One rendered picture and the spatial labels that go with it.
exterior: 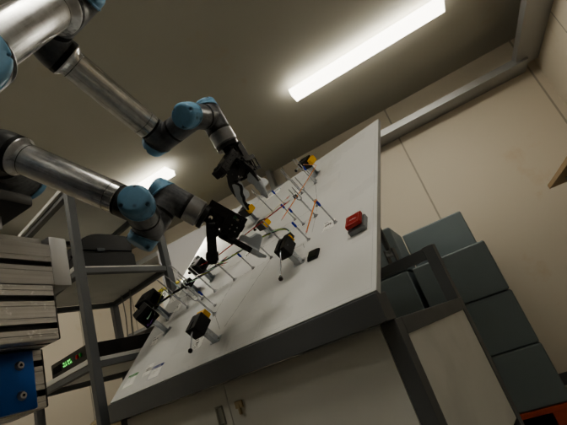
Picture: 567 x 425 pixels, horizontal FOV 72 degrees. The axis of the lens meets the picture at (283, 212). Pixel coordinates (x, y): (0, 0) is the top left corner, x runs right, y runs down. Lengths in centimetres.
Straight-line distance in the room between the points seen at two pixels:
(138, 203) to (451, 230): 245
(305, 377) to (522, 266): 282
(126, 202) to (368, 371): 66
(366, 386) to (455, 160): 305
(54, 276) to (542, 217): 349
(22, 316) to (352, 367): 68
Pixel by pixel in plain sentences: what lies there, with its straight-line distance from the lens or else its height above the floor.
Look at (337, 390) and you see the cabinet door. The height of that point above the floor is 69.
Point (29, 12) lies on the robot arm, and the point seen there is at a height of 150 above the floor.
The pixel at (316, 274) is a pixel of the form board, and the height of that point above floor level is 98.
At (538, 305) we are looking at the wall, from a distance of 369.
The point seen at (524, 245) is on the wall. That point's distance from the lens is 371.
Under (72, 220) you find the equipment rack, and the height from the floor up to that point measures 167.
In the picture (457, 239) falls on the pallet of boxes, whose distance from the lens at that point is 303.
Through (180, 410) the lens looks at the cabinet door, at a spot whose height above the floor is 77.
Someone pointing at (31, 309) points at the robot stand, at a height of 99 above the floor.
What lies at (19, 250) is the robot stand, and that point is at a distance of 75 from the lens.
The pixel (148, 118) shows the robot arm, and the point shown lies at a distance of 120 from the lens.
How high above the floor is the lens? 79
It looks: 20 degrees up
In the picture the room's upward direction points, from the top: 20 degrees counter-clockwise
